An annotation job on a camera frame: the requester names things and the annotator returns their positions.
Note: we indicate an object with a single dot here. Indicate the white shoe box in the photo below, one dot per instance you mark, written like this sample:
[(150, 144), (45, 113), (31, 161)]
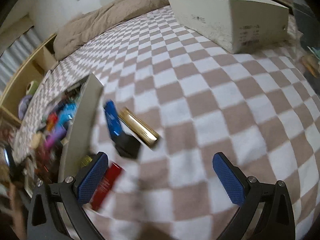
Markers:
[(237, 26)]

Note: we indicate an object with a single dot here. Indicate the wooden headboard shelf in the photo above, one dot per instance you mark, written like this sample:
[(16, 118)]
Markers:
[(34, 68)]

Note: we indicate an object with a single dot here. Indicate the black round tin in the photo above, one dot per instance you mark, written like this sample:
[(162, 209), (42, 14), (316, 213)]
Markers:
[(86, 160)]

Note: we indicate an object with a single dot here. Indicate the purple plush toy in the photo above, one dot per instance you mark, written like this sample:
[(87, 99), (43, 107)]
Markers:
[(23, 106)]

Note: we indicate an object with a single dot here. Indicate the gold lighter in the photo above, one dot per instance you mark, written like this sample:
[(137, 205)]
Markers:
[(143, 131)]

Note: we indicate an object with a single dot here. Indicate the blue plastic packet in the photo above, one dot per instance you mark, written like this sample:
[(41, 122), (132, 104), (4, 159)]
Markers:
[(66, 114)]

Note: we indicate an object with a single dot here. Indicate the black ribbed cap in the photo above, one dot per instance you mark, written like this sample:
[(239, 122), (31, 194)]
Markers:
[(127, 146)]

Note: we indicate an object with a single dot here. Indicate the slim red lighter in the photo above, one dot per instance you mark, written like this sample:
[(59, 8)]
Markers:
[(105, 186)]

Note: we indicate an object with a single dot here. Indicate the purple gradient vape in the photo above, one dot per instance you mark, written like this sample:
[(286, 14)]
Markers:
[(54, 137)]

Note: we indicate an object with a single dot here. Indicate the checkered brown white bedsheet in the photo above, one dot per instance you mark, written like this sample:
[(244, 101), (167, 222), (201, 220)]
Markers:
[(258, 109)]

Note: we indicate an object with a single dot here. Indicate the grey window curtain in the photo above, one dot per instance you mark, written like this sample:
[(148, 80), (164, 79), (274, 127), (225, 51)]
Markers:
[(15, 54)]

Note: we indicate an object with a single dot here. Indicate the white clutter box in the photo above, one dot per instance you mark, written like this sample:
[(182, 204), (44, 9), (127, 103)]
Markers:
[(64, 158)]

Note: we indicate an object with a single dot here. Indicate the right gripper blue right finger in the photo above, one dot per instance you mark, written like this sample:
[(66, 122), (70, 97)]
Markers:
[(276, 220)]

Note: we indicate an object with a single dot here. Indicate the clear plastic storage bin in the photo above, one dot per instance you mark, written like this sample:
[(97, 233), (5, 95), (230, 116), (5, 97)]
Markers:
[(308, 25)]

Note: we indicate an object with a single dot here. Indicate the blue lighter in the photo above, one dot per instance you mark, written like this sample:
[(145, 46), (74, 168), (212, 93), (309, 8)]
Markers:
[(112, 119)]

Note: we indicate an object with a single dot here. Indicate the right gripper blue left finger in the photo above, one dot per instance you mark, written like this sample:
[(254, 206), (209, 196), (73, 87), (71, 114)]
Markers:
[(44, 218)]

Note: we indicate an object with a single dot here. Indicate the green avocado plush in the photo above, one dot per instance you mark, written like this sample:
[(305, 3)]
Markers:
[(32, 87)]

